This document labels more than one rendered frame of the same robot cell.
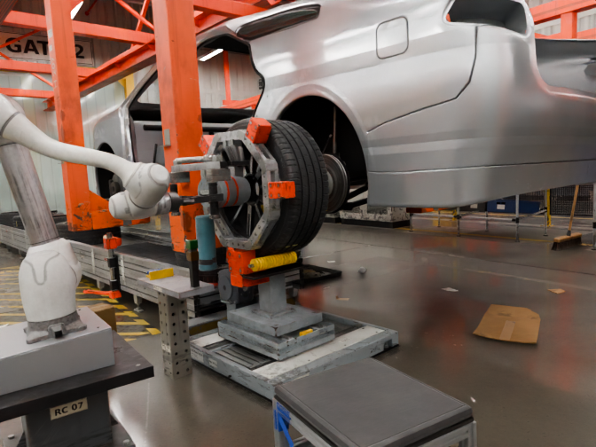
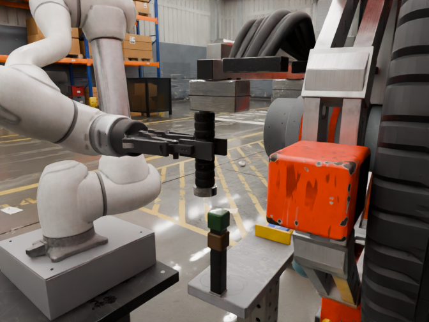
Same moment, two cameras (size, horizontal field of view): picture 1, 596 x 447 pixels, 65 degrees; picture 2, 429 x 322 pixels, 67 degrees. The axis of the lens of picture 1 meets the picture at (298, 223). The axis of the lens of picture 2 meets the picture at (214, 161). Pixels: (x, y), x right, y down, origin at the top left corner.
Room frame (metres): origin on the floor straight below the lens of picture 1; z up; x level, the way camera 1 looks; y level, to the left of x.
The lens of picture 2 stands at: (1.78, -0.21, 0.95)
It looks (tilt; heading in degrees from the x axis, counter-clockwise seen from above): 14 degrees down; 75
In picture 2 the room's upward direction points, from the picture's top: straight up
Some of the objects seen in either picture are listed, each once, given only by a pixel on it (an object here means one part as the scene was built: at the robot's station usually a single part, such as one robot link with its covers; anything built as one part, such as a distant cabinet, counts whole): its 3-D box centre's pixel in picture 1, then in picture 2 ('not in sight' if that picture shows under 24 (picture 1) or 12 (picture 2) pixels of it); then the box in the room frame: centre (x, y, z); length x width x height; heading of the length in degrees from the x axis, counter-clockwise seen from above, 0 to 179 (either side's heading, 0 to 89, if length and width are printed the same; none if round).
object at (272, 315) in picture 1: (272, 293); not in sight; (2.30, 0.15, 0.32); 0.40 x 0.30 x 0.28; 42
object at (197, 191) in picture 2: (214, 199); (204, 151); (1.91, 0.34, 0.83); 0.04 x 0.04 x 0.16
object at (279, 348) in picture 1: (274, 329); not in sight; (2.30, 0.15, 0.13); 0.50 x 0.36 x 0.10; 42
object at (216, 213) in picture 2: (192, 244); (218, 219); (1.96, 0.45, 0.64); 0.04 x 0.04 x 0.04; 42
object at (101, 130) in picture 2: (160, 202); (115, 135); (1.75, 0.51, 0.83); 0.09 x 0.06 x 0.09; 42
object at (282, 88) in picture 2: (178, 176); (293, 89); (2.18, 0.54, 0.93); 0.09 x 0.05 x 0.05; 132
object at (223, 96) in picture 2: (218, 175); (219, 94); (1.93, 0.32, 0.93); 0.09 x 0.05 x 0.05; 132
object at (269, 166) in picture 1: (237, 190); (367, 137); (2.19, 0.27, 0.85); 0.54 x 0.07 x 0.54; 42
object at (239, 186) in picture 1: (224, 191); (326, 133); (2.14, 0.33, 0.85); 0.21 x 0.14 x 0.14; 132
